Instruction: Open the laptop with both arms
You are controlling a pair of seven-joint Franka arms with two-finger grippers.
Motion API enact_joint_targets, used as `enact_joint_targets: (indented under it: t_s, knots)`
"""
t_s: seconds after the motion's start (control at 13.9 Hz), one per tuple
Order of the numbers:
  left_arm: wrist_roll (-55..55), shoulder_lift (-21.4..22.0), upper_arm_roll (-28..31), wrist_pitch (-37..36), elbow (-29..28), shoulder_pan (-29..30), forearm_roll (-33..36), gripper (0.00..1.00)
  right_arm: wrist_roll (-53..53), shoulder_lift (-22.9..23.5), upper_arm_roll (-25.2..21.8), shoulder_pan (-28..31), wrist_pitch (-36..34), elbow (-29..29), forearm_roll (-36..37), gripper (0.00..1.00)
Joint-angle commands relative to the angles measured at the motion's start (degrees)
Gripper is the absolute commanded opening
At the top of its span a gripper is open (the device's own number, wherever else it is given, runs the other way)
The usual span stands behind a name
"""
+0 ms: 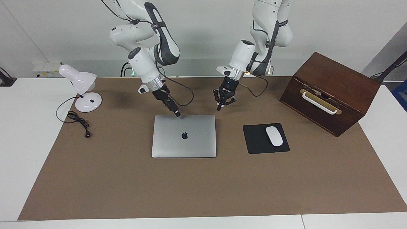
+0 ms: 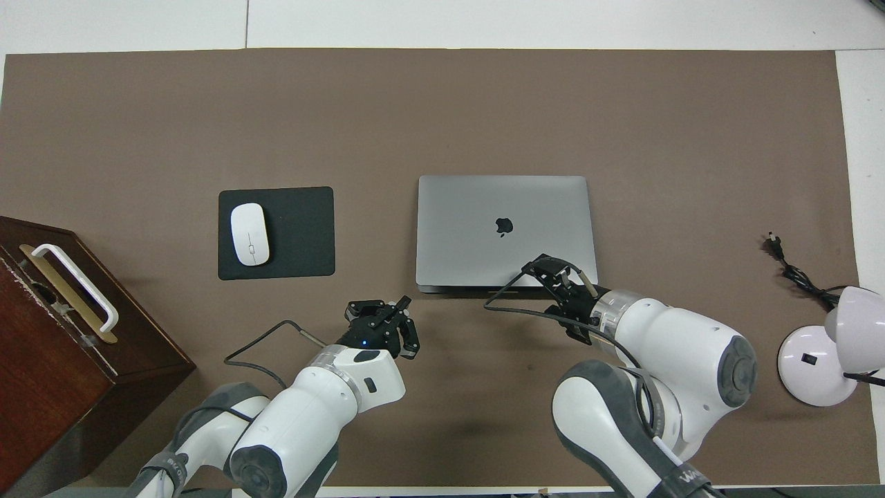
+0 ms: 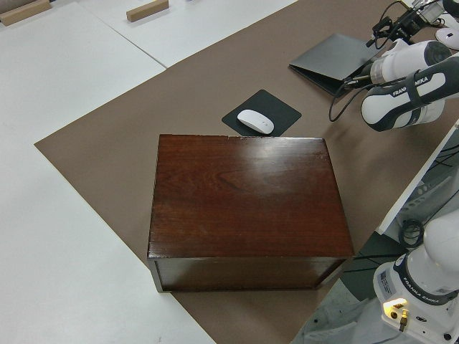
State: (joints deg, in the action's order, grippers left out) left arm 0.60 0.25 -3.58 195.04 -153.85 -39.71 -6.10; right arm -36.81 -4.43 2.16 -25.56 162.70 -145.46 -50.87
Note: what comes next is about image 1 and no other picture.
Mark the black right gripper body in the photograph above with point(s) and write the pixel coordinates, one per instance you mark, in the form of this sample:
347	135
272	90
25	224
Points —
162	93

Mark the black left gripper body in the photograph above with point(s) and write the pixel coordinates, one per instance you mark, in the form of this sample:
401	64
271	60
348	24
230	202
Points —
229	86

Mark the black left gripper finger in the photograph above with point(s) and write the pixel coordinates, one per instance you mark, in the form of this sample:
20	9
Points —
219	100
229	100

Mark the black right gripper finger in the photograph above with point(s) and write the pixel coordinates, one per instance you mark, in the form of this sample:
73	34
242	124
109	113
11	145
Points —
172	110
176	108

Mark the silver apple laptop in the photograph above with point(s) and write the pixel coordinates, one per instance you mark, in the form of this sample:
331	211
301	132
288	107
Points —
184	143

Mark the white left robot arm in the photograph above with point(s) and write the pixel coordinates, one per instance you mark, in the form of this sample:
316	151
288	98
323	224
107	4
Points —
267	25

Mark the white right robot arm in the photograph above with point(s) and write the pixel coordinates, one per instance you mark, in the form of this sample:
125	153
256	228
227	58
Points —
143	63

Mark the black mouse pad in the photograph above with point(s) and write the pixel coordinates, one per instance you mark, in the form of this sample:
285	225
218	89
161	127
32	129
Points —
256	140

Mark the white computer mouse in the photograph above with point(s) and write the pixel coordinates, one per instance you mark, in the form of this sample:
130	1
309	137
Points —
274	136

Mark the white desk lamp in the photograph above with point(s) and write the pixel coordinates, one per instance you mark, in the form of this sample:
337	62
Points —
81	81

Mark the brown table mat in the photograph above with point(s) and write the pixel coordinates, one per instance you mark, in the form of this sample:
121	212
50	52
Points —
203	190

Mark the dark wooden box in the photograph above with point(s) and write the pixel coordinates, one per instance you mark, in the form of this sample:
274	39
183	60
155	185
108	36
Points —
340	79

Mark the white power strip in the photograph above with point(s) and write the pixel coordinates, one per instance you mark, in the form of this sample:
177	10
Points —
47	69

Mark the black table clamp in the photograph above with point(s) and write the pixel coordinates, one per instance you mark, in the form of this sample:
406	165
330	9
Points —
6	80

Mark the black slanted stand pole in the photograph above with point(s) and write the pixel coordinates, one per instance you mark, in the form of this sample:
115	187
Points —
394	65

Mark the blue object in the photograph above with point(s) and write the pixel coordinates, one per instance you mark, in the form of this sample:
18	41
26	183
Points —
401	95

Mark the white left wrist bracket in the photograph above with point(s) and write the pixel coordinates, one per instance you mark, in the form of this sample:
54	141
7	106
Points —
224	70

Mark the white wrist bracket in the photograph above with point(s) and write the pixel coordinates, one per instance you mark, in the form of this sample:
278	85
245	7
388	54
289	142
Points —
224	70
143	89

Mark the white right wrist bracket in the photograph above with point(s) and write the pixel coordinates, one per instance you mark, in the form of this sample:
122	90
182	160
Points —
143	89

